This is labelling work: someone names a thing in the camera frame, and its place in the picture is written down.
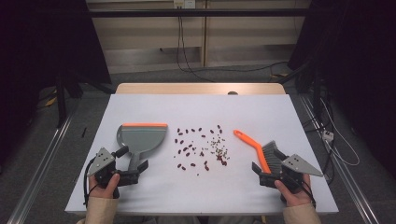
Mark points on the scatter of small green beans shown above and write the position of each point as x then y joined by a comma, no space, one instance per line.
219,149

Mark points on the black metal stand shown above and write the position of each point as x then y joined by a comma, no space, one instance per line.
61,99

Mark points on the person's right hand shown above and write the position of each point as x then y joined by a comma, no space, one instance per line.
297,197

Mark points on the white table board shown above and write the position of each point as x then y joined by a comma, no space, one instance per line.
249,109

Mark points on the person's left hand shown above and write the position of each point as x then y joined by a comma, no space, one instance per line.
104,193

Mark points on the white wall socket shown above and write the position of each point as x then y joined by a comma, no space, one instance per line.
184,3

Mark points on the white power adapter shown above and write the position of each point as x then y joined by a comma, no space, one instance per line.
328,136

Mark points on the small black floor item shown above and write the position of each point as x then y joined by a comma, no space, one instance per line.
84,132

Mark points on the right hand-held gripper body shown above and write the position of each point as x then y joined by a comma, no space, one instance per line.
299,165

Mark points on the black horizontal bar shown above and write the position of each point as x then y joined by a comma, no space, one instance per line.
218,12

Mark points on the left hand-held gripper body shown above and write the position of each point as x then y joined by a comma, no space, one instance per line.
101,161

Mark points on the grey dustpan with orange edge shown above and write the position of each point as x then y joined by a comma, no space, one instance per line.
141,138

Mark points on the orange hand brush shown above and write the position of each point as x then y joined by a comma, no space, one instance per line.
253,146

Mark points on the yellow floor tape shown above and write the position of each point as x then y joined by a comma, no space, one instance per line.
50,101
280,75

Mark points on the scatter of red beans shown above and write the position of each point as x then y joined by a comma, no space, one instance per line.
186,149

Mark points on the wooden table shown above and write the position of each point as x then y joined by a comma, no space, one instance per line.
186,88

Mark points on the black curtain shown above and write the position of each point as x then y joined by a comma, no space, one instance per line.
358,62
37,46

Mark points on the aluminium floor rail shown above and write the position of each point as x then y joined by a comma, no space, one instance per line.
348,186
40,174

